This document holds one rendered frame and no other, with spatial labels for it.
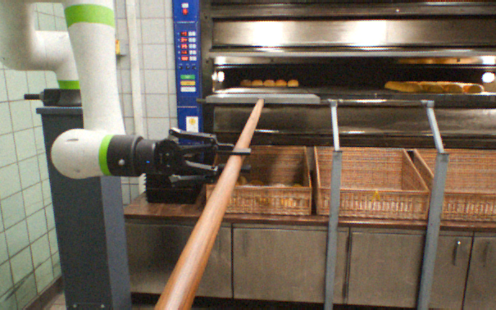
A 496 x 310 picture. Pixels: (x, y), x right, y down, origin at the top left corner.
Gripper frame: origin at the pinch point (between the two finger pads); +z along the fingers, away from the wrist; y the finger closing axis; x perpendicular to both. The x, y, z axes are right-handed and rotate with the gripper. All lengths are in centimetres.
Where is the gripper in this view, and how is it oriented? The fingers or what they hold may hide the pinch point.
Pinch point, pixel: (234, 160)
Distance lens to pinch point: 77.1
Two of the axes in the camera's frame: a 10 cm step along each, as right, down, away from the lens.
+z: 10.0, 0.4, -0.8
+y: -0.1, 9.6, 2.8
